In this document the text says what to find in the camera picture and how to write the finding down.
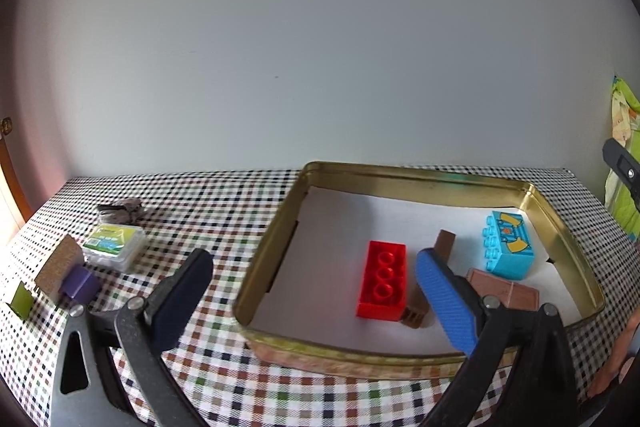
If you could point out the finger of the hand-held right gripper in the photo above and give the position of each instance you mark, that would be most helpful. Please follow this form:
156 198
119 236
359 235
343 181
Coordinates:
625 167

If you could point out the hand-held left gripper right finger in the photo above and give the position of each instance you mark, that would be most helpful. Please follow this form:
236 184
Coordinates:
447 302

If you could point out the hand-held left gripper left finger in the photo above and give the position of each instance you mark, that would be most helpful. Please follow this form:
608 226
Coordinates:
182 292

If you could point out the clear plastic box green label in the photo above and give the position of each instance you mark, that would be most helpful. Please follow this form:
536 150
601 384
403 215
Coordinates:
112 247

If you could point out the grey cloth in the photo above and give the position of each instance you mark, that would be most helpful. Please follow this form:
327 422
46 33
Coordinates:
122 211

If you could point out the gold metal tin box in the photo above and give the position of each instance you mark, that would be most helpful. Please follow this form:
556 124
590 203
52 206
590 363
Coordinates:
300 349

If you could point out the person's right hand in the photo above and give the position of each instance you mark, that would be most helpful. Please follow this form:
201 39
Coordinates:
617 359

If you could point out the green yellow cloth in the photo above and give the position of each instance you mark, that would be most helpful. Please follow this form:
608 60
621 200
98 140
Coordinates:
622 112

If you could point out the small brown building block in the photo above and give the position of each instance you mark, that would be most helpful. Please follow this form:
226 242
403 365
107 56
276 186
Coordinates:
445 247

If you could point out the flat brown building plate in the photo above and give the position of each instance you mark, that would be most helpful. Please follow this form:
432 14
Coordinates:
510 294

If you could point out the red building block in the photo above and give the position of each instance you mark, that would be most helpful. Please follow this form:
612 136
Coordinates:
382 279

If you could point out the light blue printed building block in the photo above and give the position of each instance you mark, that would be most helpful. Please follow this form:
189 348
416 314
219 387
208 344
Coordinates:
510 247

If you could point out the checkered tablecloth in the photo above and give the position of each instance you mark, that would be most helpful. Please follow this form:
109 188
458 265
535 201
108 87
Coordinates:
210 202

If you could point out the purple building block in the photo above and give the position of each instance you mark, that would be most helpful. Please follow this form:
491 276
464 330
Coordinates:
80 284

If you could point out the white paper liner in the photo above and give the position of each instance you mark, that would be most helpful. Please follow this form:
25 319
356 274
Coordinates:
325 267

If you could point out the brown cork board piece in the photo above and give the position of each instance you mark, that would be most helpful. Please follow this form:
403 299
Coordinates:
55 272

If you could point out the green building block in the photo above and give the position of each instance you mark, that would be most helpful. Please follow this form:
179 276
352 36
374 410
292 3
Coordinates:
20 302

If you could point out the brown wooden door frame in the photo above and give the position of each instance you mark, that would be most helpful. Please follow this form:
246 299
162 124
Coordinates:
9 187

